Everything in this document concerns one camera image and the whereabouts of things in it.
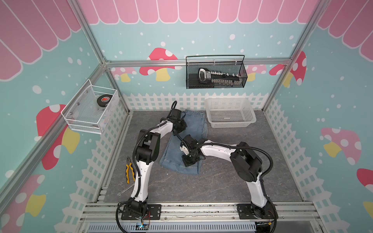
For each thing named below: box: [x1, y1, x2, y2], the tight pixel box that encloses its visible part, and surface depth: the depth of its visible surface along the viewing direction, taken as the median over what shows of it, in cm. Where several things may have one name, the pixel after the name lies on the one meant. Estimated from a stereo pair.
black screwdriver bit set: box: [188, 67, 240, 89], surface depth 90 cm
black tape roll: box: [96, 94, 113, 108], surface depth 81 cm
